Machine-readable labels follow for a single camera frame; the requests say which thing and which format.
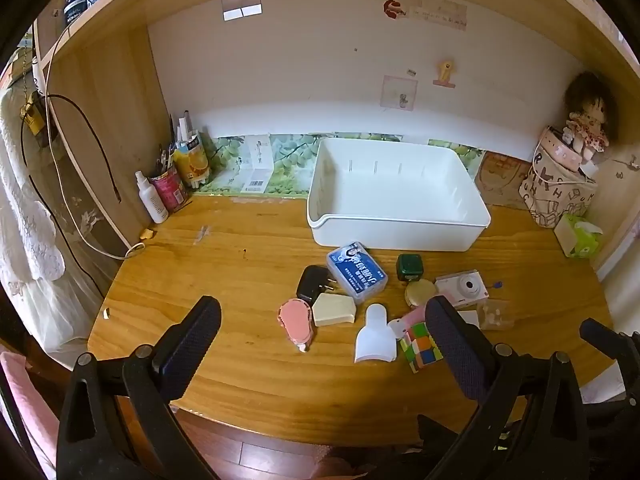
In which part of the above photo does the clear small plastic box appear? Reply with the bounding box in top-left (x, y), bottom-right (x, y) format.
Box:
top-left (476, 298), bottom-right (514, 332)

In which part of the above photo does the colourful rubik's cube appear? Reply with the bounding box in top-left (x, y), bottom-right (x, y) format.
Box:
top-left (399, 322), bottom-right (444, 374)

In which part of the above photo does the white compact camera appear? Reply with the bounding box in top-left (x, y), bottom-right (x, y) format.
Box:
top-left (435, 270), bottom-right (489, 310)

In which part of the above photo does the pink white small object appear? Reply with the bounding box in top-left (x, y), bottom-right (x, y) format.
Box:
top-left (387, 306), bottom-right (426, 340)

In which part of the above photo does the white bottle-shaped plastic piece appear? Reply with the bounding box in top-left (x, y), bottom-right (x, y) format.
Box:
top-left (354, 304), bottom-right (397, 363)

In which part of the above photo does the green square box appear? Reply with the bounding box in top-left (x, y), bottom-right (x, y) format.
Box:
top-left (396, 254), bottom-right (424, 282)

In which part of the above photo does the pink correction tape dispenser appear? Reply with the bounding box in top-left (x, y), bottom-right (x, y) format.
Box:
top-left (278, 298), bottom-right (314, 352)

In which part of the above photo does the pink cushion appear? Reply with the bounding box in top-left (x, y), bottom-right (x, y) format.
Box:
top-left (1, 348), bottom-right (58, 479)

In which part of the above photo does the green tissue pack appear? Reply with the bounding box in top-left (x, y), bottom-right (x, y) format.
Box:
top-left (553, 214), bottom-right (603, 259)

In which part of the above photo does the round beige zip case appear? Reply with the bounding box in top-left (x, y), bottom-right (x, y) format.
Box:
top-left (404, 278), bottom-right (438, 309)

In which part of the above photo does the printed canvas tote bag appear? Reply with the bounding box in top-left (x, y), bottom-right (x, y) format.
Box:
top-left (518, 141), bottom-right (598, 229)

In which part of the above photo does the white lace cloth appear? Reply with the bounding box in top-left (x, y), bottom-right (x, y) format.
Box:
top-left (0, 84), bottom-right (68, 311)

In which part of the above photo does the yellow small scrap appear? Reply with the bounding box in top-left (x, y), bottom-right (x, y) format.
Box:
top-left (140, 229), bottom-right (154, 240)

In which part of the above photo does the pink round band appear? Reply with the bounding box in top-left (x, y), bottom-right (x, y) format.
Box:
top-left (539, 127), bottom-right (582, 171)

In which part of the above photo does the blue floss pick box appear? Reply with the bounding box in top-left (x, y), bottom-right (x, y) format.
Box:
top-left (326, 242), bottom-right (388, 304)

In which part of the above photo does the white spray bottle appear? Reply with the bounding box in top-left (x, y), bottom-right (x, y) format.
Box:
top-left (134, 170), bottom-right (169, 224)

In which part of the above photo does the beige angular block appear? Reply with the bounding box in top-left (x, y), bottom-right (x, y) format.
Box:
top-left (312, 292), bottom-right (357, 326)

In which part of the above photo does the pink tin can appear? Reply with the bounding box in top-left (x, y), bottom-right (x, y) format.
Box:
top-left (151, 166), bottom-right (189, 214)

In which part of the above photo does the black power adapter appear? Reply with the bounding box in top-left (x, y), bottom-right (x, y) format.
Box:
top-left (296, 264), bottom-right (337, 307)

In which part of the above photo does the brown haired doll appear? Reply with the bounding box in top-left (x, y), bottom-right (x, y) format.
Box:
top-left (562, 72), bottom-right (618, 164)

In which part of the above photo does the white plastic storage bin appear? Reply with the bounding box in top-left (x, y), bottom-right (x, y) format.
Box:
top-left (306, 138), bottom-right (491, 252)

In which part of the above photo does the white barcode paper box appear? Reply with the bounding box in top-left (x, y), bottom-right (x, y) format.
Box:
top-left (241, 136), bottom-right (274, 194)

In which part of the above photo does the white cable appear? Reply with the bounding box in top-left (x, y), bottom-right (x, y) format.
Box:
top-left (32, 19), bottom-right (148, 261)

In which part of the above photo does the black cable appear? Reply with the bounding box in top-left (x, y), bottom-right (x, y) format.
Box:
top-left (19, 93), bottom-right (124, 281)

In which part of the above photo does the yellow wall hook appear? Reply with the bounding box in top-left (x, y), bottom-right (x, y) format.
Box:
top-left (433, 60), bottom-right (456, 89)

